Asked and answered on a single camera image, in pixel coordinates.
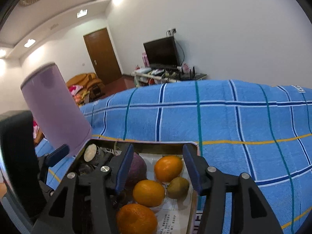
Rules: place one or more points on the brown wooden door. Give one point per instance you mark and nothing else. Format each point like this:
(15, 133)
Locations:
(102, 56)

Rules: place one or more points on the small orange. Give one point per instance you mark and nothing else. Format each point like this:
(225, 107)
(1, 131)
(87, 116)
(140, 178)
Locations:
(149, 193)
(167, 168)

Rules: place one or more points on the large orange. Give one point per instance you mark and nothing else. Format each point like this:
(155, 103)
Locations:
(136, 218)

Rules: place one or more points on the black television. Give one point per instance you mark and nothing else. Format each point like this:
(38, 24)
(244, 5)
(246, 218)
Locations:
(162, 52)

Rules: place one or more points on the brown leather sofa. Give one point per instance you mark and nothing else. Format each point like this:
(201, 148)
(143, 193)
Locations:
(85, 88)

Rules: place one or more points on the white tv stand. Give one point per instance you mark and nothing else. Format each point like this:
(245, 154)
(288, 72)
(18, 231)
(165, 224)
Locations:
(147, 76)

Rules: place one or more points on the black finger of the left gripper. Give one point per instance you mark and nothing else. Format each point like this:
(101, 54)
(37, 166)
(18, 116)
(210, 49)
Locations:
(50, 160)

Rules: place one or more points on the blue plaid tablecloth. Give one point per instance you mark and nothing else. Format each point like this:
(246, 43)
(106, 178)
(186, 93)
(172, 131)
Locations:
(239, 127)

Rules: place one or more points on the purple round fruit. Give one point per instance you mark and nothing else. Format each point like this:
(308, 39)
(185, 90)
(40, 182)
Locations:
(137, 171)

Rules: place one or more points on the yellow-green round fruit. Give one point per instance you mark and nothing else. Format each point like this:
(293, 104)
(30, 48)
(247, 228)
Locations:
(178, 188)

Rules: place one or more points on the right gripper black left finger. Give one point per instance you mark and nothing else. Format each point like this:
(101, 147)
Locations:
(84, 203)

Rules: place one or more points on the pink metal tin tray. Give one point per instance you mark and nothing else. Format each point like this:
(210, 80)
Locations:
(116, 147)

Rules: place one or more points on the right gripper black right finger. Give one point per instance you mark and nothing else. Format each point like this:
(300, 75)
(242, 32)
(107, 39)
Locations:
(250, 211)

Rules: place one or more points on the paper sheet in tray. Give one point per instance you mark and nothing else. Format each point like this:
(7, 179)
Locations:
(173, 215)

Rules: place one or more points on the cut grey water chestnut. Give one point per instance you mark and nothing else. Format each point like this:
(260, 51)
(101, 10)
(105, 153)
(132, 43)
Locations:
(93, 154)

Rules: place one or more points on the purple electric kettle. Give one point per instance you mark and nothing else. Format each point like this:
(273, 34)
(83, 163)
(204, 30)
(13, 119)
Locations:
(54, 109)

